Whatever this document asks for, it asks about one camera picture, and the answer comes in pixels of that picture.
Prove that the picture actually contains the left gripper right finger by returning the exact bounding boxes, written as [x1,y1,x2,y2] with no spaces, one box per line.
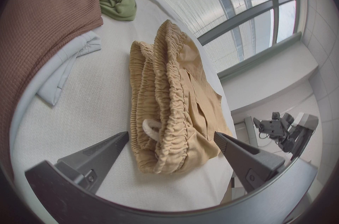
[214,131,285,193]

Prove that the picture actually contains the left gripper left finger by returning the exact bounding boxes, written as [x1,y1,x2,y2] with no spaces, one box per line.
[55,131,130,193]

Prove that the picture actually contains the mustard yellow shorts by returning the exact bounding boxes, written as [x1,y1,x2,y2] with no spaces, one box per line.
[129,19,233,174]

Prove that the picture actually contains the pale blue garment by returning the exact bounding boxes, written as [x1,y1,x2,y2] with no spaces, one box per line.
[36,31,102,106]

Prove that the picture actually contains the brown shorts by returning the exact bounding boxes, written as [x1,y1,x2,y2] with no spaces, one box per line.
[0,0,104,184]

